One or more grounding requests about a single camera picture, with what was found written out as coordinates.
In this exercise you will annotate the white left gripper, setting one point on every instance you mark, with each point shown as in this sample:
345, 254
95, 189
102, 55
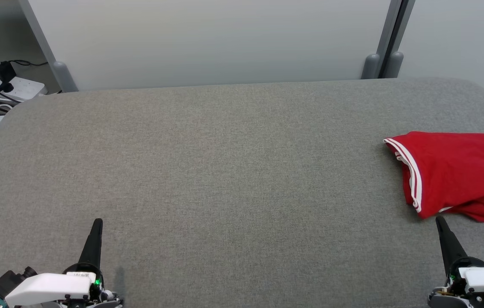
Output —
45, 288

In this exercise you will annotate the black plug adapter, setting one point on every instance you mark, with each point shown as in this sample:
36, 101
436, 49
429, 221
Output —
5, 72

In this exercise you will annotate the red white basketball jersey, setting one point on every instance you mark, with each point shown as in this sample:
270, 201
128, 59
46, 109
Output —
460, 171

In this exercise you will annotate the grey partition post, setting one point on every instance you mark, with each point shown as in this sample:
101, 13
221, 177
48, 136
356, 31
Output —
60, 75
371, 66
394, 64

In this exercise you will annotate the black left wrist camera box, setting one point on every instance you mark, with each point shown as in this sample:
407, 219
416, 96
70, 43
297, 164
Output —
7, 282

